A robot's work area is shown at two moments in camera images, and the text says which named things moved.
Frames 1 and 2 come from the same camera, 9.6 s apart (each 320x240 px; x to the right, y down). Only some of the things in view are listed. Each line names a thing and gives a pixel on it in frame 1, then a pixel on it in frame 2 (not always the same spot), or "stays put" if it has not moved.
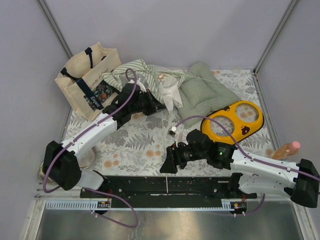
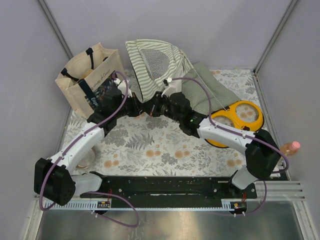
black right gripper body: x=185 y=154 -> x=161 y=106
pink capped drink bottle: x=283 y=151 stays put
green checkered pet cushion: x=201 y=94 stays put
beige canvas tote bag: x=82 y=81 stays put
